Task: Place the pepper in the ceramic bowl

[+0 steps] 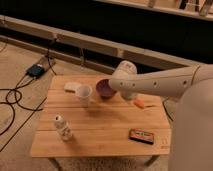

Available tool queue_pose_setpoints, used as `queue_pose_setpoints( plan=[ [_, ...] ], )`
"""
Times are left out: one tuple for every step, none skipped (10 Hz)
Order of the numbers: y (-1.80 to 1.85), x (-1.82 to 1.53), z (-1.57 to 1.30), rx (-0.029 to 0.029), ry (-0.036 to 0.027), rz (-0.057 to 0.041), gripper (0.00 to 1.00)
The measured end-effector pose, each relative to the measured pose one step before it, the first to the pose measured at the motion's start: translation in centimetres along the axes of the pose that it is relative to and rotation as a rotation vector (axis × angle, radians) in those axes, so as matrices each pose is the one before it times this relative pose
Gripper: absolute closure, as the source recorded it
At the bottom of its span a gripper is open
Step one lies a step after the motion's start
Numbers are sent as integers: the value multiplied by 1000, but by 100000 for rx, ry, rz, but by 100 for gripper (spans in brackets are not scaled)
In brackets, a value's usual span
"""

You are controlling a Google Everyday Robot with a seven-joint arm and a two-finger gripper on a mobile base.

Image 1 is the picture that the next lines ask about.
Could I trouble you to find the wooden table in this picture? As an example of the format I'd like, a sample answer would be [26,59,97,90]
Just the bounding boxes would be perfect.
[30,75,171,157]

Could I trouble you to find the dark snack box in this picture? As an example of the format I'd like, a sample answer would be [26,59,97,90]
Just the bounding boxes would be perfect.
[129,129,154,145]

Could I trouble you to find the white sponge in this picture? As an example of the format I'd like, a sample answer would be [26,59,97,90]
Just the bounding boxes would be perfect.
[64,82,81,92]

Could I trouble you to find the purple ceramic bowl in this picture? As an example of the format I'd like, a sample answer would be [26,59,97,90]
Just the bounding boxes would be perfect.
[96,79,116,99]

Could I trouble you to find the black power adapter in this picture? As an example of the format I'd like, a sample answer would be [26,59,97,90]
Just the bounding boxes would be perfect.
[26,64,45,79]

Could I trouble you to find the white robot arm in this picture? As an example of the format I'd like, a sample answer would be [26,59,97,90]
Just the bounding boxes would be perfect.
[109,61,213,171]

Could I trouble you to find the black floor cable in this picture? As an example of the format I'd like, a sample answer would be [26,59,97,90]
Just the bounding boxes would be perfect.
[0,39,58,153]

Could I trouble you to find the clear plastic cup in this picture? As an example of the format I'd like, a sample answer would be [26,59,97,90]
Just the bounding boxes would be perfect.
[75,85,92,107]

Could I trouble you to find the orange pepper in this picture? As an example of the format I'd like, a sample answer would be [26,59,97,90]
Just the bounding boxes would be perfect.
[133,99,149,109]

